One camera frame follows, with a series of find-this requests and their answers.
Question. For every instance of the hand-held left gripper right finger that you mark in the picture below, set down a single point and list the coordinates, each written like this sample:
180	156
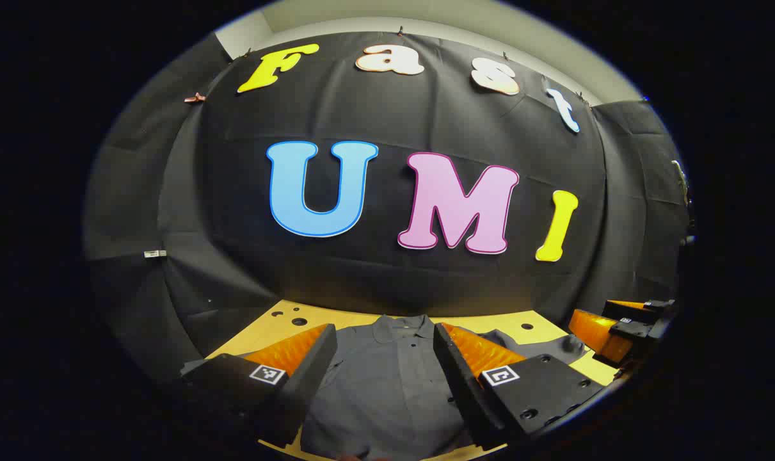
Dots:
464	390

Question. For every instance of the small red cloth clip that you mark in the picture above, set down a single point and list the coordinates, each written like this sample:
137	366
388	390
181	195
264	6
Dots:
195	98

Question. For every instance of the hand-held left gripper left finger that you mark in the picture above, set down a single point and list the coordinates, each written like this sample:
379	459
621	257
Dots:
310	378

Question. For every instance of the small white cloth tag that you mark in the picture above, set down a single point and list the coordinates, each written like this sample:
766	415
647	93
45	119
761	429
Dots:
155	253

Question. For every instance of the black backdrop cloth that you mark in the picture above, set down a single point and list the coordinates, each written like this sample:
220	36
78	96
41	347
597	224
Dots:
387	282

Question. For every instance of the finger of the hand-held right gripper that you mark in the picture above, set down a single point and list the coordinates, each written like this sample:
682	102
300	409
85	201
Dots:
592	330
637	310

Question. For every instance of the grey button shirt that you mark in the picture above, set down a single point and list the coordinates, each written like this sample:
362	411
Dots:
387	390

